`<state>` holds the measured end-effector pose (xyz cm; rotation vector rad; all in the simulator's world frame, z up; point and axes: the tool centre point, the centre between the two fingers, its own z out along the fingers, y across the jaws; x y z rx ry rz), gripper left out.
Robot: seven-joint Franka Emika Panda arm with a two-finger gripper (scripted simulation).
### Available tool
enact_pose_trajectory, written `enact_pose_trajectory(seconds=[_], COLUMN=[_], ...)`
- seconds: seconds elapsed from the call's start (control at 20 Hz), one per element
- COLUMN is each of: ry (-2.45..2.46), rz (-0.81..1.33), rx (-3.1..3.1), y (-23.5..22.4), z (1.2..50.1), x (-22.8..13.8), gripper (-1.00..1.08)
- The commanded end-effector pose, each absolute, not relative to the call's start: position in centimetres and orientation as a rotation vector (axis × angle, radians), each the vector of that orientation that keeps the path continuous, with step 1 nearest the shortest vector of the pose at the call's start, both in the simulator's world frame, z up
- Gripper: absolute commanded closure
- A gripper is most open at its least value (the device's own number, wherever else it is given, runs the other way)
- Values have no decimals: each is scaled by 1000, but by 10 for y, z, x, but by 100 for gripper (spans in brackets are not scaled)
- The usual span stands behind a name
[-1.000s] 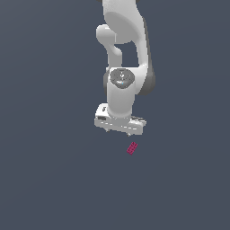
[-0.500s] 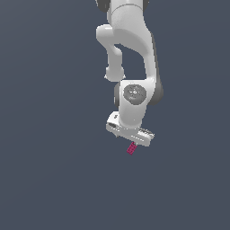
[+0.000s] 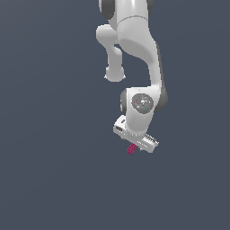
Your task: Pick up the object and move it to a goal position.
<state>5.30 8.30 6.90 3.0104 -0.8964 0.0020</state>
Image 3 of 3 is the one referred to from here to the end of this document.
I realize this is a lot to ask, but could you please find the small magenta block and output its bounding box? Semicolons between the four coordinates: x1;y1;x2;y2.
126;142;138;155

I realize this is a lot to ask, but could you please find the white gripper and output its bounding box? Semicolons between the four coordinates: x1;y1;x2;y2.
112;115;160;154

